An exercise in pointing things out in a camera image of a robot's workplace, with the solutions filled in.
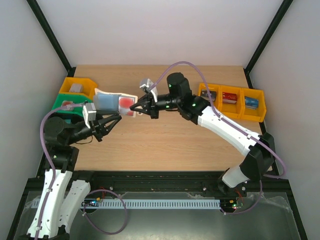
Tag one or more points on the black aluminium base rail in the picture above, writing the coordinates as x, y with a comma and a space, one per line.
196, 182

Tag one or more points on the black frame post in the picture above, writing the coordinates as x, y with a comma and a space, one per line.
42, 20
279, 15

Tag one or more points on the yellow bin with blue cards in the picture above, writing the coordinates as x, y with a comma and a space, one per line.
259, 114

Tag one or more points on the black card stack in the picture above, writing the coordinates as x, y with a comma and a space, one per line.
212, 94

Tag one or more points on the grey holder in yellow bin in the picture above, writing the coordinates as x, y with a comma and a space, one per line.
76, 88

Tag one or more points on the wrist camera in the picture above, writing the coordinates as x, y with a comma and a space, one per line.
147, 86
89, 113

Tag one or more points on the yellow bin with red cards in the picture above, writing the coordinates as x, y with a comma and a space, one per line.
233, 111

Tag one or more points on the yellow bin far left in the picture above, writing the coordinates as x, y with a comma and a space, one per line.
88, 84

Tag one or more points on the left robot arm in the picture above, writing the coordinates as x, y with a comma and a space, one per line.
61, 197

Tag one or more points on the white slotted cable duct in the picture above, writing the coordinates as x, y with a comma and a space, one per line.
157, 204

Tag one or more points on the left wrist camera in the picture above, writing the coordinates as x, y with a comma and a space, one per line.
89, 113

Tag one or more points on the right black frame post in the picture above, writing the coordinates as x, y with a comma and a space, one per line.
279, 15

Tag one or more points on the blue card stack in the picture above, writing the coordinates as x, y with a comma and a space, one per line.
251, 103

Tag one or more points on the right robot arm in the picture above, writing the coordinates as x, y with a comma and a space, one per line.
256, 148

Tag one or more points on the left black frame post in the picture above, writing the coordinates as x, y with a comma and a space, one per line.
42, 20

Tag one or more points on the red card stack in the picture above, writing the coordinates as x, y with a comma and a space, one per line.
229, 98

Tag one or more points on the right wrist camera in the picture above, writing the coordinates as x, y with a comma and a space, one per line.
147, 86

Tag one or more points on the holder with red card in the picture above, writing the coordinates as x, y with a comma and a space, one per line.
66, 102

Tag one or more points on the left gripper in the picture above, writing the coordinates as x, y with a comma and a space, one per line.
99, 126

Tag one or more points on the white card holder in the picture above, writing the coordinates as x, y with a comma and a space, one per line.
108, 101

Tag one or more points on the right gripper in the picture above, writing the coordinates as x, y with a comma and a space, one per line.
153, 107

